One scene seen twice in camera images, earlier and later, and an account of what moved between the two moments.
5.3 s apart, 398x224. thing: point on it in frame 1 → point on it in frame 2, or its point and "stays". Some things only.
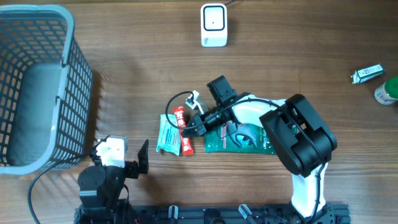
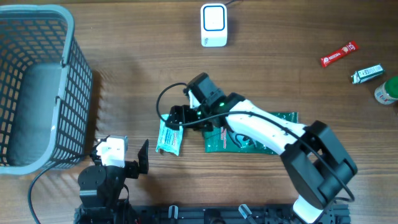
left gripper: [132, 170] stays
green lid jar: [387, 93] stays
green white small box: [362, 74] stays
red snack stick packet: [186, 145] → [351, 47]
